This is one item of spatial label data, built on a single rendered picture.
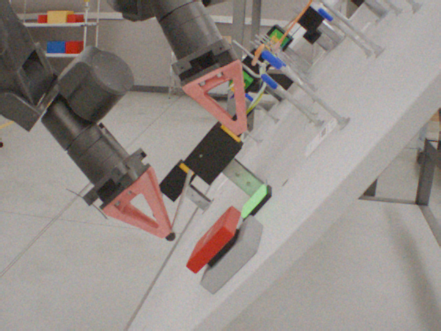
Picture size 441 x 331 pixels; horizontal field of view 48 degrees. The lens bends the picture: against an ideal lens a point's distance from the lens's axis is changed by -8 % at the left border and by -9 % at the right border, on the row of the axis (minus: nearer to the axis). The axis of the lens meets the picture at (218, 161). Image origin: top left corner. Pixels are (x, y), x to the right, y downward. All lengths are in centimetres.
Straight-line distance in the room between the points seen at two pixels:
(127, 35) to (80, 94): 792
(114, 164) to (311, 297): 53
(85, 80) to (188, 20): 13
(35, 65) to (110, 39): 795
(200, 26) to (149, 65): 786
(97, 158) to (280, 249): 29
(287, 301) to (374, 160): 65
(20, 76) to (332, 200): 37
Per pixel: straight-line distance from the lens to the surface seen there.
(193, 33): 58
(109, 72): 58
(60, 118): 62
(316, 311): 97
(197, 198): 101
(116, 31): 854
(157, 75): 842
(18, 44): 60
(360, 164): 36
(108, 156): 61
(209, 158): 59
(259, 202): 54
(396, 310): 101
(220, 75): 57
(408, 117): 36
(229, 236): 42
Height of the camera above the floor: 130
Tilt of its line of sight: 16 degrees down
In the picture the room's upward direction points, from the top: 4 degrees clockwise
